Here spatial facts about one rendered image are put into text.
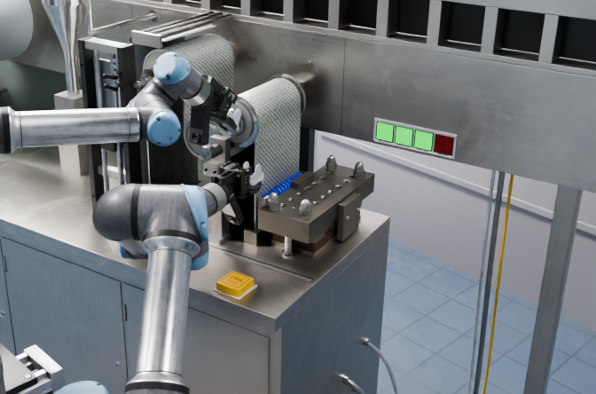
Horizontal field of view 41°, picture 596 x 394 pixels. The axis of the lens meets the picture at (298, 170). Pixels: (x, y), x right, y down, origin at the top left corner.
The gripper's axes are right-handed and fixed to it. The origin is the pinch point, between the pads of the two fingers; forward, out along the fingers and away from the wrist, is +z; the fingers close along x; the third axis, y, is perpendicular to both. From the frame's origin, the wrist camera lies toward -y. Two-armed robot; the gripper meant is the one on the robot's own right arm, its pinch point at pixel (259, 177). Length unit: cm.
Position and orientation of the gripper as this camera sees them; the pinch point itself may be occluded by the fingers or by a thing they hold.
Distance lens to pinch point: 220.5
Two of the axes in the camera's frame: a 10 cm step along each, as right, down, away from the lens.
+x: -8.6, -2.2, 4.6
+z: 5.1, -3.3, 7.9
